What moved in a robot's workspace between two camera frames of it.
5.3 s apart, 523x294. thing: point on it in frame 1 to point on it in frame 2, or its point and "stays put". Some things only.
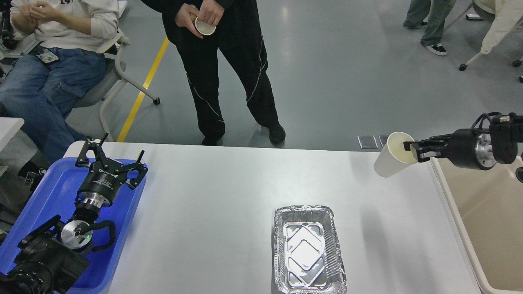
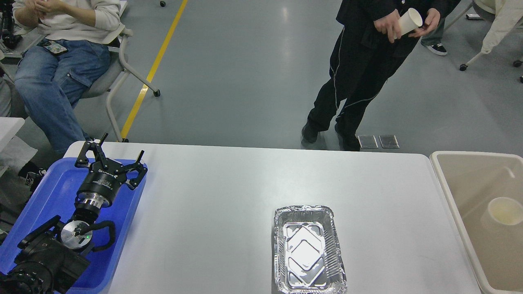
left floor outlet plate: x=367 y=141 stays put
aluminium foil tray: x=309 y=257 stays put
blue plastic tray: x=55 y=193 stays put
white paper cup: x=393 y=156 to x=505 y=211
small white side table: x=9 y=126 stays put
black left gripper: x=104 y=178 stays put
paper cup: x=204 y=27 to x=411 y=21
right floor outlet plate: x=383 y=139 stays put
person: x=238 y=37 to x=368 y=50
